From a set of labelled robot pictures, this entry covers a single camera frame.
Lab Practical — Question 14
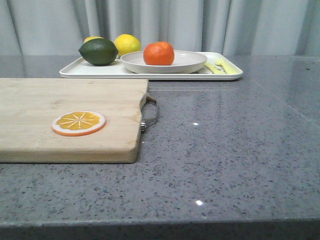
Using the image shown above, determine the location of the dark green lime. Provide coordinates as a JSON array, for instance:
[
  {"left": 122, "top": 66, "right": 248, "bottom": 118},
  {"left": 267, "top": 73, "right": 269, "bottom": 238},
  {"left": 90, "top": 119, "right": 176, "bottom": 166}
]
[{"left": 78, "top": 38, "right": 118, "bottom": 66}]

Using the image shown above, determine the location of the white bear-print tray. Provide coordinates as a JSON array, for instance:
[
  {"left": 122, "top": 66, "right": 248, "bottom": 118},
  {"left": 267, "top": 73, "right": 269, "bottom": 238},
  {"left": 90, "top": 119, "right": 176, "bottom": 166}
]
[{"left": 59, "top": 52, "right": 243, "bottom": 81}]

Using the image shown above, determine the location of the grey curtain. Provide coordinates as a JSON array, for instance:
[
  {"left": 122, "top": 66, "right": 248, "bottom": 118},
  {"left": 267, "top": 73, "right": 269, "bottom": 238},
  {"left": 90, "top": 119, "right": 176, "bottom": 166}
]
[{"left": 0, "top": 0, "right": 320, "bottom": 56}]

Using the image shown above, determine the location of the yellow plastic fork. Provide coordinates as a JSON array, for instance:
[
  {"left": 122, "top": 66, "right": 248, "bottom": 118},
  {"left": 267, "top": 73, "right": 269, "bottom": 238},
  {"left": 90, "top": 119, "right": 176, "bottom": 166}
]
[{"left": 215, "top": 58, "right": 238, "bottom": 74}]

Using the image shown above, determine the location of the yellow lemon behind lime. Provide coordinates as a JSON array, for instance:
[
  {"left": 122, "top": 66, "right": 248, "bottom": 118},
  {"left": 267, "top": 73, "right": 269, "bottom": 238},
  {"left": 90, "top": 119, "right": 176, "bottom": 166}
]
[{"left": 83, "top": 36, "right": 103, "bottom": 43}]

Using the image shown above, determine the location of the yellow plastic knife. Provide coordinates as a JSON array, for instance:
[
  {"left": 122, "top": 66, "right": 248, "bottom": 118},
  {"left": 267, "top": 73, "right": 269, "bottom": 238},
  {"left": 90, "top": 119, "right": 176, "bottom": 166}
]
[{"left": 204, "top": 62, "right": 225, "bottom": 75}]

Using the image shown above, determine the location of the beige round plate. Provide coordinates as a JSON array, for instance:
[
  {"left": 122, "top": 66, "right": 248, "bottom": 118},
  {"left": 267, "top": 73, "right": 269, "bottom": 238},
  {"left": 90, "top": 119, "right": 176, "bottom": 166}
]
[{"left": 120, "top": 50, "right": 208, "bottom": 74}]

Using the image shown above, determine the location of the metal cutting board handle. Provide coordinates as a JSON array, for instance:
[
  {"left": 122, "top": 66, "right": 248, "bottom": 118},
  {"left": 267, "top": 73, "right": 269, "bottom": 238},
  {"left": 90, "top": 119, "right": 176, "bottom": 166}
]
[{"left": 140, "top": 95, "right": 159, "bottom": 134}]

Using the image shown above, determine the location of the orange slice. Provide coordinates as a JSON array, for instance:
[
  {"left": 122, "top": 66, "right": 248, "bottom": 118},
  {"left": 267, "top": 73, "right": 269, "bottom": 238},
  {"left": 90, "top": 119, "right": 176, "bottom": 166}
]
[{"left": 51, "top": 110, "right": 107, "bottom": 137}]

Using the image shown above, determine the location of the wooden cutting board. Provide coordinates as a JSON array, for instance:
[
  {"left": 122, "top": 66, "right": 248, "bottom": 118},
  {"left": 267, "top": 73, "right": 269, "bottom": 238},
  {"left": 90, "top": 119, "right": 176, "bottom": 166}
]
[{"left": 0, "top": 78, "right": 149, "bottom": 163}]

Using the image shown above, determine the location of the whole orange fruit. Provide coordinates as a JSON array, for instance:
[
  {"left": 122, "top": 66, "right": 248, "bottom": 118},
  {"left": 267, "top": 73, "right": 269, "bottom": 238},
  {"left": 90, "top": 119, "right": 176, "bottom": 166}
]
[{"left": 143, "top": 41, "right": 175, "bottom": 66}]

